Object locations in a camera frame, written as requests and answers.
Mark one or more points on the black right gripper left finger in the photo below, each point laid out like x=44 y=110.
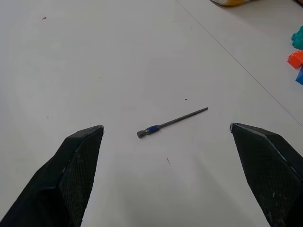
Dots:
x=59 y=184

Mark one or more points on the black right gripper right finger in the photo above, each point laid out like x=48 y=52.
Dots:
x=267 y=170

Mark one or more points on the long blue-banded screwdriver bit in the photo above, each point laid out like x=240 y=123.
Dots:
x=155 y=128

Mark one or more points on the blue toy block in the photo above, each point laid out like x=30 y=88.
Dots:
x=300 y=76

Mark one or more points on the orange toy block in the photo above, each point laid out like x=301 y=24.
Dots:
x=296 y=59

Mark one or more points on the teal green toy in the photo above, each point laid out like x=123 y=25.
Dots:
x=298 y=37

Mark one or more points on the yellow white bag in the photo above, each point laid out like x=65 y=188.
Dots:
x=228 y=2

